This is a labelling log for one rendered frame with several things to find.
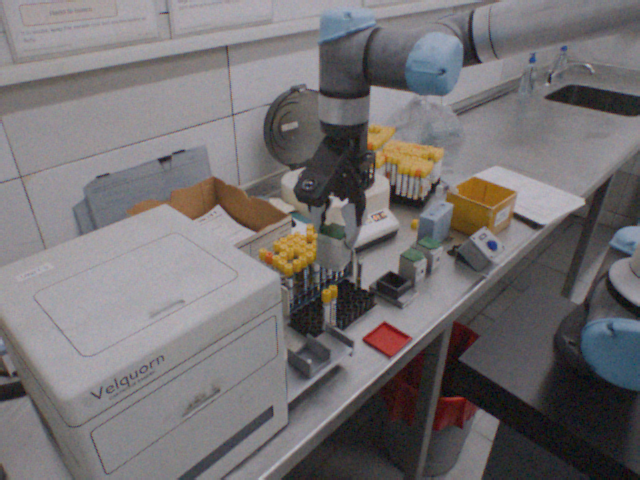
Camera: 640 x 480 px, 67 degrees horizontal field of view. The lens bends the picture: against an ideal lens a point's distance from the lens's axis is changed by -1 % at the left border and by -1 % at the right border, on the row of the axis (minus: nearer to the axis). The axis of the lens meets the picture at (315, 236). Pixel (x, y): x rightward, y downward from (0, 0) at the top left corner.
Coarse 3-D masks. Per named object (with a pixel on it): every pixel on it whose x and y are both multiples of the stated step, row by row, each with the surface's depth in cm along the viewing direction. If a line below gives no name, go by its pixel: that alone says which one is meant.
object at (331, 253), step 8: (320, 240) 81; (328, 240) 80; (336, 240) 79; (344, 240) 80; (320, 248) 82; (328, 248) 81; (336, 248) 80; (344, 248) 81; (320, 256) 83; (328, 256) 82; (336, 256) 81; (344, 256) 82; (320, 264) 84; (328, 264) 83; (336, 264) 82; (344, 264) 83
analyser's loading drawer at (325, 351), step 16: (320, 336) 89; (336, 336) 88; (288, 352) 82; (304, 352) 86; (320, 352) 84; (336, 352) 86; (352, 352) 87; (288, 368) 82; (304, 368) 81; (320, 368) 81; (288, 384) 80; (304, 384) 79; (288, 400) 77
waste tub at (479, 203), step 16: (448, 192) 125; (464, 192) 132; (480, 192) 133; (496, 192) 129; (512, 192) 126; (464, 208) 123; (480, 208) 120; (496, 208) 119; (512, 208) 126; (464, 224) 125; (480, 224) 121; (496, 224) 123
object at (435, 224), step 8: (440, 200) 121; (432, 208) 117; (440, 208) 117; (448, 208) 117; (424, 216) 114; (432, 216) 114; (440, 216) 114; (448, 216) 119; (424, 224) 115; (432, 224) 113; (440, 224) 116; (448, 224) 121; (424, 232) 116; (432, 232) 114; (440, 232) 118; (448, 232) 123; (440, 240) 120; (448, 240) 122; (416, 248) 119
